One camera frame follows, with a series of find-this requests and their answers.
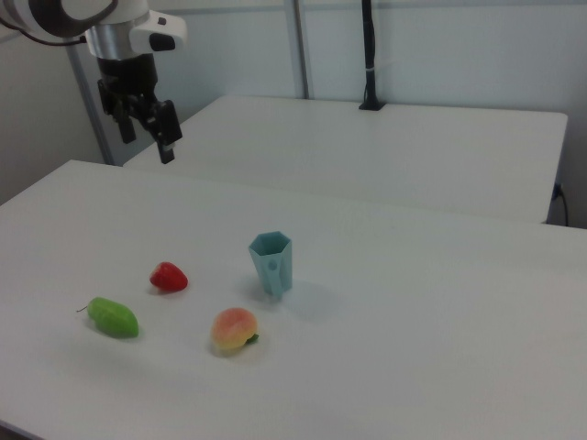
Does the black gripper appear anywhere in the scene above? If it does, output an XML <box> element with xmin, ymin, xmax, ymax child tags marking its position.
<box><xmin>95</xmin><ymin>53</ymin><xmax>184</xmax><ymax>165</ymax></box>

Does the light blue faceted mug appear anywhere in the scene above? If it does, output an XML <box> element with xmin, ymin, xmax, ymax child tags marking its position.
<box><xmin>248</xmin><ymin>231</ymin><xmax>295</xmax><ymax>302</ymax></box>

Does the red toy strawberry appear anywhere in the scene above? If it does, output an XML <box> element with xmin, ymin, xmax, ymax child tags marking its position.
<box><xmin>149</xmin><ymin>260</ymin><xmax>190</xmax><ymax>293</ymax></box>

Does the green toy cucumber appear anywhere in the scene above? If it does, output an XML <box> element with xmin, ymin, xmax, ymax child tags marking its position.
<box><xmin>75</xmin><ymin>296</ymin><xmax>140</xmax><ymax>340</ymax></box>

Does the orange pink toy peach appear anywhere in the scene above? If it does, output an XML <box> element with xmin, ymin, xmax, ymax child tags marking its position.
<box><xmin>209</xmin><ymin>307</ymin><xmax>261</xmax><ymax>359</ymax></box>

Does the white side table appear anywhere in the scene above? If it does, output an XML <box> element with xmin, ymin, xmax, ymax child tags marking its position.
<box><xmin>122</xmin><ymin>94</ymin><xmax>570</xmax><ymax>226</ymax></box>

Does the grey aluminium frame post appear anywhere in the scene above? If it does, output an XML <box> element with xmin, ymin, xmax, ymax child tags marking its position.
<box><xmin>292</xmin><ymin>0</ymin><xmax>316</xmax><ymax>100</ymax></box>

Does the black camera pole with clamp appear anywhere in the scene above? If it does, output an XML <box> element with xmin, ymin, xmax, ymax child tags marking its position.
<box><xmin>358</xmin><ymin>0</ymin><xmax>386</xmax><ymax>113</ymax></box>

